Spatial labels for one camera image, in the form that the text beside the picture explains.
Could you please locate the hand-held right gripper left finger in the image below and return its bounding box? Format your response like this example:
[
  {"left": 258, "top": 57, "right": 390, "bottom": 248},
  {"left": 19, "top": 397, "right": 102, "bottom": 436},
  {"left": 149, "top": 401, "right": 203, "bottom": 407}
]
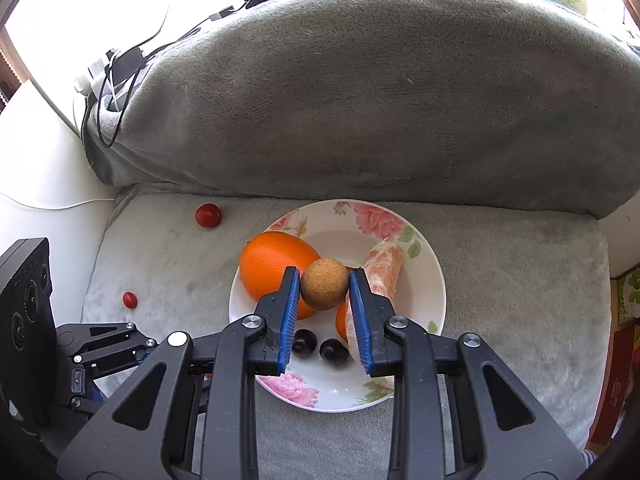
[{"left": 57, "top": 266, "right": 301, "bottom": 480}]

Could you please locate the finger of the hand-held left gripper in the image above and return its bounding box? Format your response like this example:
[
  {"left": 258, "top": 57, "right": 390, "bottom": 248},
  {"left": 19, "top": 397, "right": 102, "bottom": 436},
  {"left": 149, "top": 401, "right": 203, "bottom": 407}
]
[
  {"left": 70, "top": 357, "right": 146, "bottom": 408},
  {"left": 75, "top": 322, "right": 166, "bottom": 366}
]

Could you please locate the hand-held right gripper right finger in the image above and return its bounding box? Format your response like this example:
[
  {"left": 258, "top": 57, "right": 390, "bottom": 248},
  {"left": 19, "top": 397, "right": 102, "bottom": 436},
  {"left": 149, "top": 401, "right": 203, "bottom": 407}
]
[{"left": 348, "top": 268, "right": 588, "bottom": 480}]

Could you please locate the rough-skinned tangerine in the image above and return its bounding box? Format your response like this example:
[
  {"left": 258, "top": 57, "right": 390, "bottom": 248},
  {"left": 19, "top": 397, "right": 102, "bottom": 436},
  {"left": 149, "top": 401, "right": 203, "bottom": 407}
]
[{"left": 335, "top": 300, "right": 354, "bottom": 343}]

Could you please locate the dark grape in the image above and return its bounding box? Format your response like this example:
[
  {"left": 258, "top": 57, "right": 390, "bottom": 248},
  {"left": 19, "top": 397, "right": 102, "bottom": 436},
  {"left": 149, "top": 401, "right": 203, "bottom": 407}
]
[
  {"left": 319, "top": 338, "right": 350, "bottom": 366},
  {"left": 291, "top": 329, "right": 318, "bottom": 358}
]

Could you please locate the brown longan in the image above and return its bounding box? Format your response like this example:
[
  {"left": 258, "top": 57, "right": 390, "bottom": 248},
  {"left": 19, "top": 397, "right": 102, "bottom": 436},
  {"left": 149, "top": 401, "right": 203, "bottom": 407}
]
[{"left": 300, "top": 258, "right": 348, "bottom": 311}]

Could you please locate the peeled pomelo segment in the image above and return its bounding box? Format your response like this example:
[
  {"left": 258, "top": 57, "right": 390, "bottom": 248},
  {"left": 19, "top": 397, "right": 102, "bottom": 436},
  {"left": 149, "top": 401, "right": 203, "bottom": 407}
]
[{"left": 345, "top": 240, "right": 406, "bottom": 391}]

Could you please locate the white floral plate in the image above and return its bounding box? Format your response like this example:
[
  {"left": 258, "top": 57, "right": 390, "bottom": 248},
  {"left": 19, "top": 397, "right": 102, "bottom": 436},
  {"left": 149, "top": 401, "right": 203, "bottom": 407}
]
[{"left": 229, "top": 200, "right": 447, "bottom": 413}]

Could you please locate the large smooth orange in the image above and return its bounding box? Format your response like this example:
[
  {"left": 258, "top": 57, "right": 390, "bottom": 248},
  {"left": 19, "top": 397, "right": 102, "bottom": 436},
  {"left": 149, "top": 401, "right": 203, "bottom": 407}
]
[{"left": 239, "top": 231, "right": 321, "bottom": 320}]

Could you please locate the large cherry tomato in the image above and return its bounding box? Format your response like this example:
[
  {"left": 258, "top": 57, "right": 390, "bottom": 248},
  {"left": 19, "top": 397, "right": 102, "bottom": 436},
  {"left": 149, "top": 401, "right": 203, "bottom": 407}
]
[{"left": 195, "top": 203, "right": 222, "bottom": 229}]

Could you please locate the grey plush blanket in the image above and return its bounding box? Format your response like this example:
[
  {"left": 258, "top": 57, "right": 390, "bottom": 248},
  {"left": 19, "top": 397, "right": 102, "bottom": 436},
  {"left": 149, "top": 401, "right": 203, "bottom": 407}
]
[{"left": 80, "top": 182, "right": 613, "bottom": 461}]

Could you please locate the grey plush pillow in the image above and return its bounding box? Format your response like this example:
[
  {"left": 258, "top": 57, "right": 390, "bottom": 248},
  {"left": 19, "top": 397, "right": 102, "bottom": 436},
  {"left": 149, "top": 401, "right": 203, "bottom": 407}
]
[{"left": 82, "top": 0, "right": 640, "bottom": 221}]

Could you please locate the white power strip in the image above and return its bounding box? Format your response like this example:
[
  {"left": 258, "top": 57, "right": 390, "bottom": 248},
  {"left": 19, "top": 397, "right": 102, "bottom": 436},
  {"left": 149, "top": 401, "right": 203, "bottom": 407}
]
[{"left": 75, "top": 62, "right": 118, "bottom": 93}]

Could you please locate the red cardboard box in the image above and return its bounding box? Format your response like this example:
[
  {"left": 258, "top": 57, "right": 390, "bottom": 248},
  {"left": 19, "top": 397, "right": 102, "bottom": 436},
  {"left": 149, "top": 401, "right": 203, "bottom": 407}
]
[{"left": 587, "top": 325, "right": 635, "bottom": 448}]

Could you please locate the green cardboard box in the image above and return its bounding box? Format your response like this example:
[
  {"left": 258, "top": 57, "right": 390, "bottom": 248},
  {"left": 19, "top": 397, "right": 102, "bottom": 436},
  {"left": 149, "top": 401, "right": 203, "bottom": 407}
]
[{"left": 615, "top": 267, "right": 640, "bottom": 326}]

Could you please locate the black power adapter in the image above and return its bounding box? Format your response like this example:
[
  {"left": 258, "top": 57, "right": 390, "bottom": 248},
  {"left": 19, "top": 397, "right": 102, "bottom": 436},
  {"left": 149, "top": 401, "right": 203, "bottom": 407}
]
[{"left": 110, "top": 47, "right": 146, "bottom": 88}]

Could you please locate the white cable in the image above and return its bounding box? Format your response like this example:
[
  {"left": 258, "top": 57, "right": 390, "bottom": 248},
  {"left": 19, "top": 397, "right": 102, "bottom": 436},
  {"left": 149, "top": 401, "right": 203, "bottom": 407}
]
[{"left": 0, "top": 192, "right": 116, "bottom": 209}]

